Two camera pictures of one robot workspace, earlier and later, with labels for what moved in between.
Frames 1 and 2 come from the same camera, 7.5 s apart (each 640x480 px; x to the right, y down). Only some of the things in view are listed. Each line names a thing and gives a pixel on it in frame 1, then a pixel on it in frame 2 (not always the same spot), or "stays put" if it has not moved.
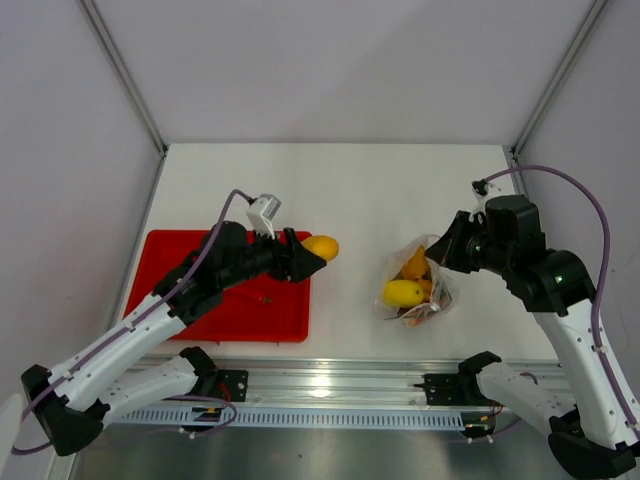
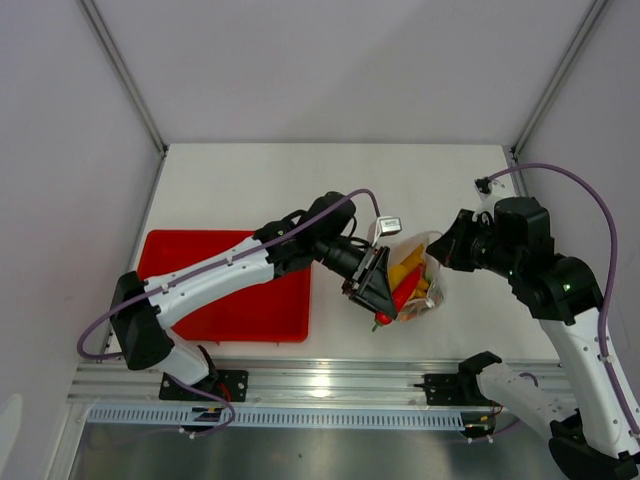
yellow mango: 403,294 to 395,274
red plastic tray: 262,309 stays put
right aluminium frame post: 596,9 stays put
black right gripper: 447,250 stays put
